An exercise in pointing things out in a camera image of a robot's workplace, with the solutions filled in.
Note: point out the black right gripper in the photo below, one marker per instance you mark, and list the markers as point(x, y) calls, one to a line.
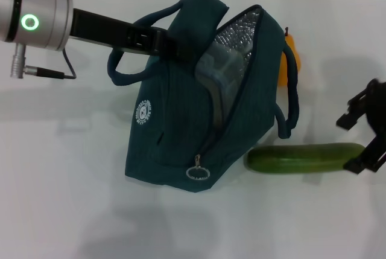
point(378, 108)

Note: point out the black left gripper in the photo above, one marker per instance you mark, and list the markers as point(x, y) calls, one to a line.
point(108, 28)

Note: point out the clear plastic container blue rim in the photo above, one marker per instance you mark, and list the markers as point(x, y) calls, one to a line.
point(220, 65)

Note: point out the green cucumber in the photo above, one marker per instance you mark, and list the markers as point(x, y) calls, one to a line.
point(286, 157)

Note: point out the dark teal fabric lunch bag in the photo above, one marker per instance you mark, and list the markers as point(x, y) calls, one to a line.
point(181, 126)

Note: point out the orange yellow pear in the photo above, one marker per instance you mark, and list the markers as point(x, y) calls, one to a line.
point(284, 73)

